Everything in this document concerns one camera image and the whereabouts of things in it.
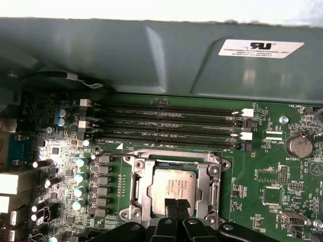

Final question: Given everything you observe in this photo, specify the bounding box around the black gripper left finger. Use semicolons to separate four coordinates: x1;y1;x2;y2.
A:
85;198;180;242

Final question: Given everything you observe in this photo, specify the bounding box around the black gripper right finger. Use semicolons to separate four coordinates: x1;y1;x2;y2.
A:
177;200;273;242

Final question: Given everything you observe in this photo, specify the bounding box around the silver CPU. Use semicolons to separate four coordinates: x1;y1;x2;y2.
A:
147;167;204;218

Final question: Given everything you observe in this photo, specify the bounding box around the metal socket cover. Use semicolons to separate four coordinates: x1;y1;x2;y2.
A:
130;157;222;225

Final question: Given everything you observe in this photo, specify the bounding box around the metal socket locking lever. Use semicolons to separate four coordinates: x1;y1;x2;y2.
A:
90;149;212;161

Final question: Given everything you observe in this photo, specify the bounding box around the CPU socket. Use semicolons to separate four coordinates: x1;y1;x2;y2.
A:
118;148;233;227

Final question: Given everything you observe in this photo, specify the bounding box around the RAM slot with white latch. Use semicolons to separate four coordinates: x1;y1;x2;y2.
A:
78;120;253;141
79;98;254;118

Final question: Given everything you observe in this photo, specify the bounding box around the green Dell motherboard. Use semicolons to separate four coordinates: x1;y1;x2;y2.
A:
0;88;323;242

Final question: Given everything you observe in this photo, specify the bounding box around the silver internal USB port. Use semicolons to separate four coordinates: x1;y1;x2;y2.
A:
279;211;311;226

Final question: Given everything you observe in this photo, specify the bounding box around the round coin cell battery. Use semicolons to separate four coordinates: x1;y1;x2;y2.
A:
286;133;315;159

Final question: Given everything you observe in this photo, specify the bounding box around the silver rear port block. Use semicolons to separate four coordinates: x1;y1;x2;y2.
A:
0;194;30;215
0;171;43;196

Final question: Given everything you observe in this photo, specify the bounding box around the blue rear port connector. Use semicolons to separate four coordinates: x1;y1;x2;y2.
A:
7;133;34;167

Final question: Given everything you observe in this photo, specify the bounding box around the black and grey PC case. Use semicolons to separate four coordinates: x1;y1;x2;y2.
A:
0;17;323;108

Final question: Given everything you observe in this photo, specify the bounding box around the white case label sticker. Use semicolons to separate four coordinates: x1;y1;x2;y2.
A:
218;39;305;59

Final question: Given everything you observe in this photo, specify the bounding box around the thin black fan cable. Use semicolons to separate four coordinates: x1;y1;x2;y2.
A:
21;71;104;89

